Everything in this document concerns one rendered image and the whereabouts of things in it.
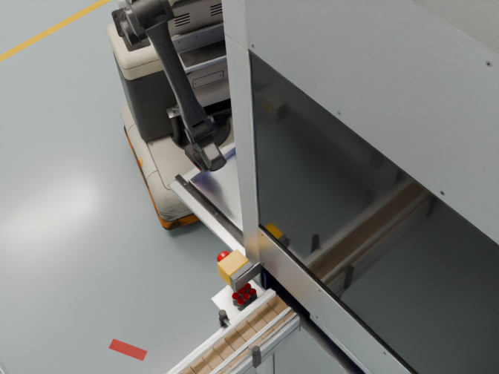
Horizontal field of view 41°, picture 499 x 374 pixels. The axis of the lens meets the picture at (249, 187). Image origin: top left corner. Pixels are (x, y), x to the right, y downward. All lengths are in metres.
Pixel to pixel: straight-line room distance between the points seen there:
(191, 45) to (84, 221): 1.22
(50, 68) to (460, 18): 3.27
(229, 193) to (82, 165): 1.43
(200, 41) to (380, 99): 1.41
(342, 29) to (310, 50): 0.10
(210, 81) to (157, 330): 1.08
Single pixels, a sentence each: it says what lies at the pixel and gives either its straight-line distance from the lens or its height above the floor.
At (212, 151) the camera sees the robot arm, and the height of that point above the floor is 1.12.
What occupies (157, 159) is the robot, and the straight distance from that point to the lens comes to 2.97.
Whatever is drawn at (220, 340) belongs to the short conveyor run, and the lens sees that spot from 1.79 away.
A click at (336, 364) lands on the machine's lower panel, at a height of 0.86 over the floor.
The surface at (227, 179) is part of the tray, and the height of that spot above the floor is 0.88.
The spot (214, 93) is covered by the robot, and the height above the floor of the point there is 0.80.
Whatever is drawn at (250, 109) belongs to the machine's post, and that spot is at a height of 1.64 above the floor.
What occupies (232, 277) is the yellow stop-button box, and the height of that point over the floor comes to 1.03.
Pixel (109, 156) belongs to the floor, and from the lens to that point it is 3.39.
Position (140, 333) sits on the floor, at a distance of 2.88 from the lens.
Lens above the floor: 2.61
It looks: 55 degrees down
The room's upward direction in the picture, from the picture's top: 4 degrees counter-clockwise
